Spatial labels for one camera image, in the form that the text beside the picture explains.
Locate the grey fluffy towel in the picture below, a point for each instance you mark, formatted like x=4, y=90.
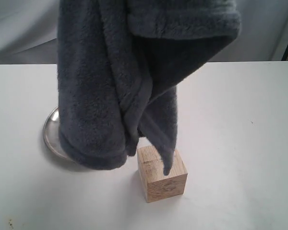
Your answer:
x=119, y=63

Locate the light wooden cube block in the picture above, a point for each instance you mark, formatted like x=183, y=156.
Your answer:
x=156, y=185

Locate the round stainless steel plate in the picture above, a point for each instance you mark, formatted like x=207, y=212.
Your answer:
x=52, y=149

